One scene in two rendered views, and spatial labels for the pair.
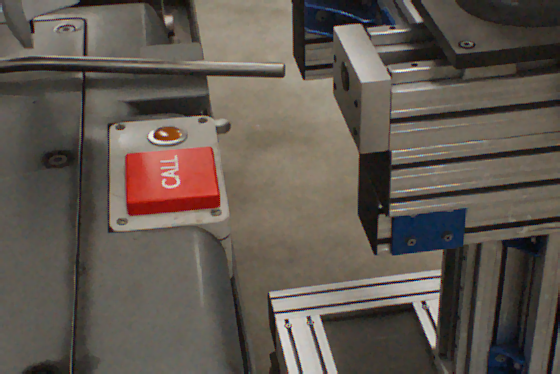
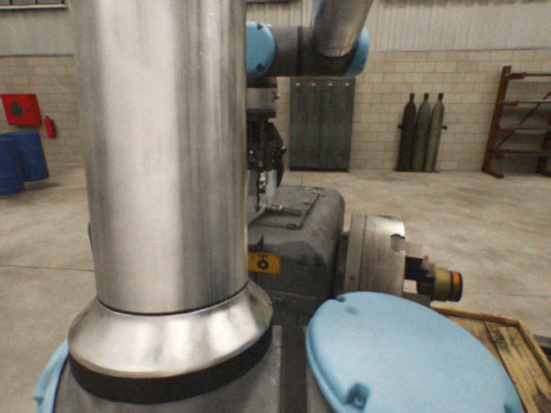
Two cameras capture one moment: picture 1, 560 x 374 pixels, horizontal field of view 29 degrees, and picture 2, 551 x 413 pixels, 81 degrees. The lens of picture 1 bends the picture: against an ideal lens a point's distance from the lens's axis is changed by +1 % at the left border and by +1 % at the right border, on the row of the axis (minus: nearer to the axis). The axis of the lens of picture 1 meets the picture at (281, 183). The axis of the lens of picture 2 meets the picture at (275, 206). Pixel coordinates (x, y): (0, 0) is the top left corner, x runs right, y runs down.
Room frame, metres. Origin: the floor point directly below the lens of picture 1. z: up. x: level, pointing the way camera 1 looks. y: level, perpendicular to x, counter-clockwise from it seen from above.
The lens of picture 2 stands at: (1.07, -0.43, 1.52)
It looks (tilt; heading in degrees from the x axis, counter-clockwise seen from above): 19 degrees down; 114
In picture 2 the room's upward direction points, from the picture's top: straight up
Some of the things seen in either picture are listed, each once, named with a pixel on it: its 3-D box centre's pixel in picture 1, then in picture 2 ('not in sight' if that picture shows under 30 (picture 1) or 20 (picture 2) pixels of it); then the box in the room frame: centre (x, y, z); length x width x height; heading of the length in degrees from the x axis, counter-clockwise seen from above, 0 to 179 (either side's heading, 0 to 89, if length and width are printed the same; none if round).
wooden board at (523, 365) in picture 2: not in sight; (480, 356); (1.29, 0.38, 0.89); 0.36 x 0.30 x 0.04; 97
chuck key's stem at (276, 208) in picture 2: not in sight; (279, 208); (0.78, 0.24, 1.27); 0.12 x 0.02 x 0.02; 12
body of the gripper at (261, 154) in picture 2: not in sight; (258, 141); (0.77, 0.17, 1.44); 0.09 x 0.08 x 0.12; 97
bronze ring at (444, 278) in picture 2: not in sight; (438, 283); (1.16, 0.37, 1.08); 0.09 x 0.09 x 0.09; 7
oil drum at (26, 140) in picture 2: not in sight; (26, 156); (-5.81, 3.30, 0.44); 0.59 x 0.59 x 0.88
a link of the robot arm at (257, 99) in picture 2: not in sight; (260, 100); (0.77, 0.18, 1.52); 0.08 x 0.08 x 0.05
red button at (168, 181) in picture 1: (172, 184); not in sight; (0.60, 0.07, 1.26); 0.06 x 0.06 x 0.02; 7
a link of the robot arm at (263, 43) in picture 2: not in sight; (262, 52); (0.82, 0.09, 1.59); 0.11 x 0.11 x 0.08; 21
